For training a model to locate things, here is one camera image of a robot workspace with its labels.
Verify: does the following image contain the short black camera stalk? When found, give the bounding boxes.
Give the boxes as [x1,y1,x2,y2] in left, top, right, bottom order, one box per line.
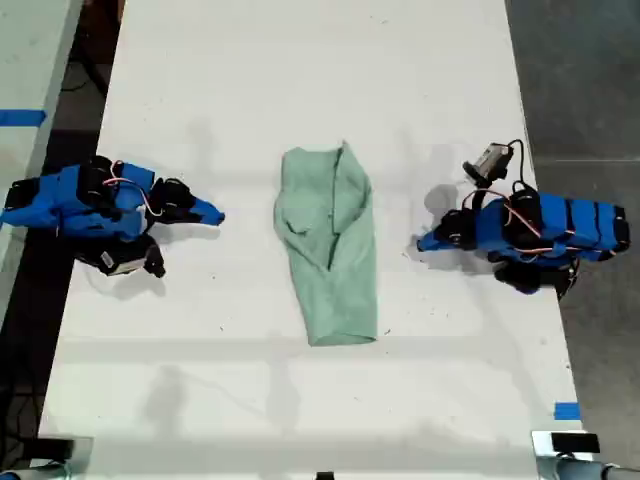
[142,243,167,279]
[471,178,495,212]

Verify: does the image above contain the red white arm wire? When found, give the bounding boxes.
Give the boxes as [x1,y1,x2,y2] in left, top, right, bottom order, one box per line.
[462,189,622,262]
[102,159,164,219]

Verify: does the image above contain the pale green T-shirt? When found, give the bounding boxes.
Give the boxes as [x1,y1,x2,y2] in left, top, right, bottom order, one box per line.
[273,139,379,349]

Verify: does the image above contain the black camera box with label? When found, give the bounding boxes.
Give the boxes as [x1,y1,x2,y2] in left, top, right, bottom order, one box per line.
[74,234,151,277]

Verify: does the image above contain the grey black camera box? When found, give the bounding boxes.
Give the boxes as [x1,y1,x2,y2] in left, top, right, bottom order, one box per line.
[462,142,514,184]

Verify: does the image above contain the grey metal tube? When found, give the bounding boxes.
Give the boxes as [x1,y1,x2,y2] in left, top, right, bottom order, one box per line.
[553,457,640,480]

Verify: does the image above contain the white side table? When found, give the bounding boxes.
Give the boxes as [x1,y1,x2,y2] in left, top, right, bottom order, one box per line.
[0,0,85,326]

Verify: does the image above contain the long blue tape strip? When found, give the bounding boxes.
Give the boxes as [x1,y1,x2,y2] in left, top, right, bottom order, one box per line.
[0,108,48,127]

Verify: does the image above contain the white clamp with black box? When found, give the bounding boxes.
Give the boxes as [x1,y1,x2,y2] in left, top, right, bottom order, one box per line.
[530,429,602,480]

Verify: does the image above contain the metal clamp with black box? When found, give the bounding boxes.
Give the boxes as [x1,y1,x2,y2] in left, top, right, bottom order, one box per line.
[28,434,95,480]

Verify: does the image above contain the black camera cable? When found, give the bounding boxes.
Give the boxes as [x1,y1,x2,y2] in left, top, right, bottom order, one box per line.
[505,138,540,197]

